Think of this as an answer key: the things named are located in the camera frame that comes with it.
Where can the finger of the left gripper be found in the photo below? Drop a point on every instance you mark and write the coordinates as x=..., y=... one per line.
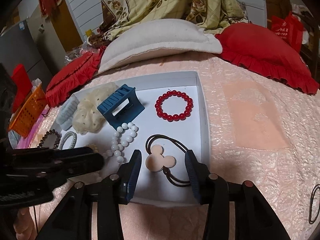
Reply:
x=63, y=164
x=50, y=152

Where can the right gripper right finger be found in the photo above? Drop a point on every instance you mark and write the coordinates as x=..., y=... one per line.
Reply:
x=198, y=176

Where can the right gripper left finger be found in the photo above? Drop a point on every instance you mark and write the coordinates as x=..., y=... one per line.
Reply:
x=129, y=173

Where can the blue hair claw clip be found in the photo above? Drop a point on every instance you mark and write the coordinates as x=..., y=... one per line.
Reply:
x=123, y=106

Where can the person's left hand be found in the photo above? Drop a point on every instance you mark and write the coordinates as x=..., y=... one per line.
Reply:
x=24, y=225

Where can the cream dotted chiffon scrunchie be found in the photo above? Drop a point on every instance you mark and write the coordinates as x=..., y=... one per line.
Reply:
x=87, y=118

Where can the grey fuzzy scrunchie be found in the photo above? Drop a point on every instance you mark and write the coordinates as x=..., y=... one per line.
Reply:
x=66, y=112

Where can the orange plastic basket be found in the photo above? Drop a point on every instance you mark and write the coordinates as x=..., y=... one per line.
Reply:
x=26, y=116

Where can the white cardboard box lid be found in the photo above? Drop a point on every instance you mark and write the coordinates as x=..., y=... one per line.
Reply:
x=153, y=188

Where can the red ruffled cushion left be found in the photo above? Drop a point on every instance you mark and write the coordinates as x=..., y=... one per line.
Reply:
x=72, y=76

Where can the red ruffled cushion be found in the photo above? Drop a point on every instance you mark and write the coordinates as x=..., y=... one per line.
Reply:
x=72, y=76
x=261, y=51

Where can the red box in basket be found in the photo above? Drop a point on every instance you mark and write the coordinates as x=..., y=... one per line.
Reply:
x=23, y=84

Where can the clear plastic bag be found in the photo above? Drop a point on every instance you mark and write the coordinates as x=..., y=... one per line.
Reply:
x=79, y=51

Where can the red ruffled cushion right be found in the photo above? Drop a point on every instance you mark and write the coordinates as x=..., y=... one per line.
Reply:
x=261, y=51

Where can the white pillow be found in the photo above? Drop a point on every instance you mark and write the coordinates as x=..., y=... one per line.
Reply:
x=157, y=38

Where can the floral beige quilt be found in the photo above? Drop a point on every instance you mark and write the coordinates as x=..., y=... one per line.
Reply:
x=120, y=15

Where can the red gift bag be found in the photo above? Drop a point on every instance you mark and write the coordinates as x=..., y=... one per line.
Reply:
x=290, y=30

